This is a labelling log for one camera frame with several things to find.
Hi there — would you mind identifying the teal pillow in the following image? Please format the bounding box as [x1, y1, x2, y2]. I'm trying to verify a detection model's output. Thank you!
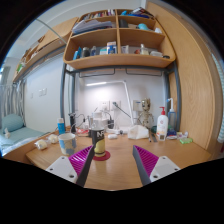
[1, 113, 25, 134]

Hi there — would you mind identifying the clear bottle with black label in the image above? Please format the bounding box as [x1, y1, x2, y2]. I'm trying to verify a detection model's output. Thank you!
[90, 119, 107, 158]

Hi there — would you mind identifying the white pump bottle red top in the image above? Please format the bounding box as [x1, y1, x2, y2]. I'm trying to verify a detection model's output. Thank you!
[156, 106, 170, 142]

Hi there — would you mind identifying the teal white hanging cloth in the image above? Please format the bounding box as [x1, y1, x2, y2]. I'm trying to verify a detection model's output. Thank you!
[211, 53, 224, 145]

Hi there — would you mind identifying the small white plush toy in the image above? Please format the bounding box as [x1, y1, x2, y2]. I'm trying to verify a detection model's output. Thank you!
[3, 127, 12, 140]

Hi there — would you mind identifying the wrapped round pastry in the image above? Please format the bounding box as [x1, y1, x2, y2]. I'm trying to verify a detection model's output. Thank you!
[34, 138, 49, 151]
[47, 133, 61, 145]

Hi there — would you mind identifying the crumpled white paper bag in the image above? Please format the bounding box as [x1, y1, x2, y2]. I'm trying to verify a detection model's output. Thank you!
[127, 124, 150, 141]

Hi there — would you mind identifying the small tree creature figurine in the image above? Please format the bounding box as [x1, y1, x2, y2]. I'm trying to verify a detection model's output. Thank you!
[137, 97, 155, 130]

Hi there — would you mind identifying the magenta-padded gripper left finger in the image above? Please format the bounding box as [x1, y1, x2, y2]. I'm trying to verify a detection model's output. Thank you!
[44, 145, 95, 187]

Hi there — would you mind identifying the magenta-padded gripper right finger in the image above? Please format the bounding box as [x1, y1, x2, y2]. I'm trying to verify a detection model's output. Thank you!
[132, 144, 182, 187]

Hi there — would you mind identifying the small green packet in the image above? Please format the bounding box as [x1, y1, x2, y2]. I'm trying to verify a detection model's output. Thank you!
[179, 137, 194, 145]

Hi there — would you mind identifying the flat round red coaster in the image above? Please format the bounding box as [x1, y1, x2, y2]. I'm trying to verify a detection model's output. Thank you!
[92, 149, 112, 162]

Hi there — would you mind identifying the grey striped curtain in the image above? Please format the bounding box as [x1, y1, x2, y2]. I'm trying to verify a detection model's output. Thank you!
[0, 83, 26, 121]

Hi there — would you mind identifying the blue and white tube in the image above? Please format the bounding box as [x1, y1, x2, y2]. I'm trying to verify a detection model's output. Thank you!
[56, 117, 67, 136]

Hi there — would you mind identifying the wooden shelf unit with items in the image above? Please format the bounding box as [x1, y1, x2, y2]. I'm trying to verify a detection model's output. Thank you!
[62, 7, 177, 71]

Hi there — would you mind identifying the white cup with blue patches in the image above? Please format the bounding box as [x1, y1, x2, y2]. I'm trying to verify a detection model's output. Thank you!
[57, 132, 78, 157]

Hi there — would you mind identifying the tall black bottle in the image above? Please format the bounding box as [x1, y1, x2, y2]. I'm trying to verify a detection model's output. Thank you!
[68, 112, 77, 133]

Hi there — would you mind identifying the clear spray bottle blue liquid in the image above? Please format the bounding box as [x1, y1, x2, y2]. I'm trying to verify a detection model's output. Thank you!
[166, 97, 178, 130]

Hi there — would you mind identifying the bed with teal sheet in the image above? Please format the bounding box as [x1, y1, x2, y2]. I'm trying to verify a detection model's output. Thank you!
[0, 126, 48, 156]

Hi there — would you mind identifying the grey metal shelf frame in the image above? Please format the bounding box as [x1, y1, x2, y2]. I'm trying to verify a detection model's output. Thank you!
[58, 59, 183, 133]

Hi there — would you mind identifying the white desk lamp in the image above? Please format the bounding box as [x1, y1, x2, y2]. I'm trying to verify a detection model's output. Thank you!
[85, 79, 135, 127]

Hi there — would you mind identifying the white power strip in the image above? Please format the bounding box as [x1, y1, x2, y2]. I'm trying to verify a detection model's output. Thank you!
[106, 128, 130, 135]

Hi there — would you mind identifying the wooden loft bed rail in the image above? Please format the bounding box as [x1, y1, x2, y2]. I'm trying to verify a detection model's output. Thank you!
[12, 17, 80, 84]

